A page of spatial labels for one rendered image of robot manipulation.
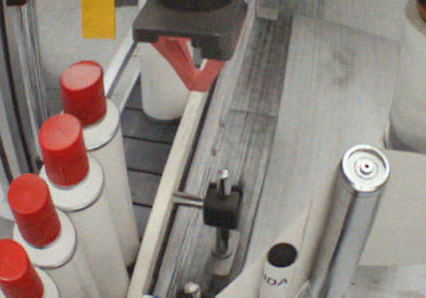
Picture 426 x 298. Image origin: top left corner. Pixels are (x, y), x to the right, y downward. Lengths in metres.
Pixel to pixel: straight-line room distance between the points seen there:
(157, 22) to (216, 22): 0.04
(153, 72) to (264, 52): 0.24
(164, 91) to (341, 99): 0.19
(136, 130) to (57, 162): 0.29
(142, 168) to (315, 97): 0.20
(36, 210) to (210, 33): 0.16
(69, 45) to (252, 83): 0.26
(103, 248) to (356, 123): 0.34
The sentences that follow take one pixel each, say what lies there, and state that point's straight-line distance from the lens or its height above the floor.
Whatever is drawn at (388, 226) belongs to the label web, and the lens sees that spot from 0.49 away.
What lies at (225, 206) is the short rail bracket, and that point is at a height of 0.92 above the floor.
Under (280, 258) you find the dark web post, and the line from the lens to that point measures 0.35.
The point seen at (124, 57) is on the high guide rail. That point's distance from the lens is 0.63.
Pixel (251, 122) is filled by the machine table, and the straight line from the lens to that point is 0.75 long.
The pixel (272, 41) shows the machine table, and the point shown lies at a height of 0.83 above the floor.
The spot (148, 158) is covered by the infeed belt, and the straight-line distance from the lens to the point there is 0.65.
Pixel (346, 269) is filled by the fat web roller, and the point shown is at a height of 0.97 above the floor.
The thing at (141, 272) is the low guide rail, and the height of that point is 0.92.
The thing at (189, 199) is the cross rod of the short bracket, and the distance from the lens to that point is 0.58.
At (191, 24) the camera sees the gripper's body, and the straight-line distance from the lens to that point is 0.42.
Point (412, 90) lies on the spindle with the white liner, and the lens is 0.60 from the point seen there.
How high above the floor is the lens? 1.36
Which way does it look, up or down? 48 degrees down
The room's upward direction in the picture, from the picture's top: straight up
